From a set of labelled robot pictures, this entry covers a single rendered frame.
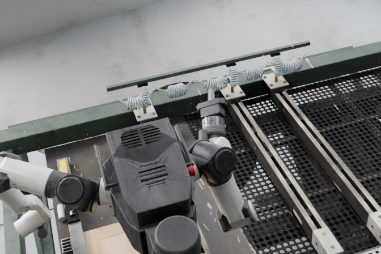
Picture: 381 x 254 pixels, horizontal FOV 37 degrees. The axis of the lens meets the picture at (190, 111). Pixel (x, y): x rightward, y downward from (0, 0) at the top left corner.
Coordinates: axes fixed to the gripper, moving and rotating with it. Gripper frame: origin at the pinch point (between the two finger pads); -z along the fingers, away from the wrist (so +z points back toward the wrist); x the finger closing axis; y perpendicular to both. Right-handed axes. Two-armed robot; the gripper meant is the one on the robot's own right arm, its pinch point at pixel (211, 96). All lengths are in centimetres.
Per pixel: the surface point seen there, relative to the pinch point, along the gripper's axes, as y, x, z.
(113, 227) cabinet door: 7, 50, 41
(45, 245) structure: 0, 79, 45
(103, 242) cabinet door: 4, 52, 48
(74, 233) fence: -2, 62, 44
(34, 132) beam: 3, 95, -12
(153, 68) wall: 225, 167, -197
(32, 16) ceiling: 139, 250, -239
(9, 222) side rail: -12, 88, 37
